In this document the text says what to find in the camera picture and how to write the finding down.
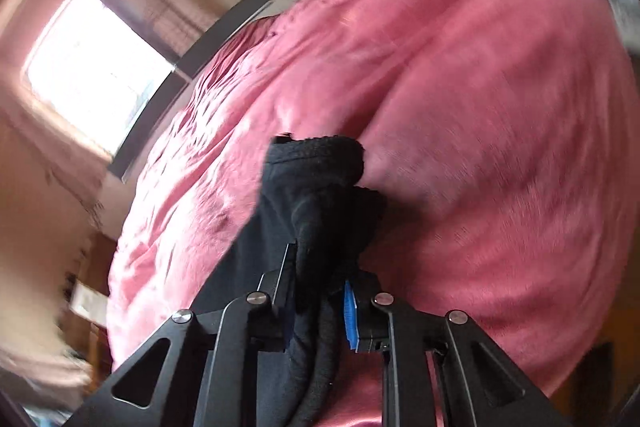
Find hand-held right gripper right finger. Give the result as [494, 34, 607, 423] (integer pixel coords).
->
[342, 269, 571, 427]

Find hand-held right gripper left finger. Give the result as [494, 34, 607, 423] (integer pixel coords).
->
[65, 243, 301, 427]

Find black pants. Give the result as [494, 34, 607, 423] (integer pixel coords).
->
[192, 133, 388, 427]

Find pink blanket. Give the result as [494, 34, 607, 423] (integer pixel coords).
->
[107, 0, 640, 427]

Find white and grey bed headboard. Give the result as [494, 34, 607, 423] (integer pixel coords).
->
[106, 0, 331, 184]

